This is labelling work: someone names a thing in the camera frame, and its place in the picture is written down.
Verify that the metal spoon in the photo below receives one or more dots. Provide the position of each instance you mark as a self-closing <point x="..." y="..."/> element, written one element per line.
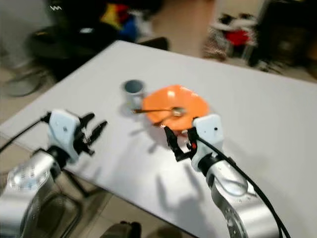
<point x="177" y="111"/>

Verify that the dark chair back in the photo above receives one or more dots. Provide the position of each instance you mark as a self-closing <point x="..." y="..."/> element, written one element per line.
<point x="154" y="43"/>

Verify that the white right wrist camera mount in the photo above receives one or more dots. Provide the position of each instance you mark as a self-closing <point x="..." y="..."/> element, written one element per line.
<point x="209" y="133"/>

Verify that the red cloth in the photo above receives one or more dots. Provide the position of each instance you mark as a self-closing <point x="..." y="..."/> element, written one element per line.
<point x="237" y="36"/>

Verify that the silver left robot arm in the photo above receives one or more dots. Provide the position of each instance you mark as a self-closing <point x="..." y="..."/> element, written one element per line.
<point x="22" y="193"/>

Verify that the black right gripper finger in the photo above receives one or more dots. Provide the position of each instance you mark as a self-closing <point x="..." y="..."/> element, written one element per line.
<point x="193" y="136"/>
<point x="173" y="143"/>

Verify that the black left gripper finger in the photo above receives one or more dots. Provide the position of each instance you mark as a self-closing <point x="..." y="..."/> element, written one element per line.
<point x="86" y="119"/>
<point x="99" y="131"/>

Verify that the black office chair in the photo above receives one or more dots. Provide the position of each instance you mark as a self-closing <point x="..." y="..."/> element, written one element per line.
<point x="59" y="47"/>

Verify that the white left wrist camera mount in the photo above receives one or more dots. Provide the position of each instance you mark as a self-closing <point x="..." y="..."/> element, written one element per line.
<point x="63" y="130"/>

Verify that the patterned brown bag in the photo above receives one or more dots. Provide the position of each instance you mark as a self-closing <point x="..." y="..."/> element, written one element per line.
<point x="215" y="45"/>

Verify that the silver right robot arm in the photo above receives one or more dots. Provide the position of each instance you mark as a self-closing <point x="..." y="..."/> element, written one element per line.
<point x="242" y="203"/>

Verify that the grey round fan base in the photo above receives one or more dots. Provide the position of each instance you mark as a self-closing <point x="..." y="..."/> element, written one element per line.
<point x="25" y="85"/>

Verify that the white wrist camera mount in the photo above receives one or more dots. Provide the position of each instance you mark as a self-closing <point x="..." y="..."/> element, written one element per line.
<point x="63" y="130"/>
<point x="209" y="133"/>

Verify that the orange plate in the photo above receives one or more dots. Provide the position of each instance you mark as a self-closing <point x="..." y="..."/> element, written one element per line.
<point x="188" y="99"/>

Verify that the colourful toy pile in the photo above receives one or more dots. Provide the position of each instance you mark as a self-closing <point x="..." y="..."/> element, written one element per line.
<point x="121" y="22"/>

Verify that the black cabinet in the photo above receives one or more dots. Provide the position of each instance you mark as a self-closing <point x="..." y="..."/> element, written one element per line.
<point x="287" y="32"/>

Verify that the black robot foot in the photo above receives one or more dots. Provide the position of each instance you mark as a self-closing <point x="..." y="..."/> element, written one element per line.
<point x="123" y="231"/>

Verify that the grey cup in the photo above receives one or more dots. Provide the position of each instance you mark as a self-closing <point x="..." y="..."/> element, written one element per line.
<point x="132" y="95"/>

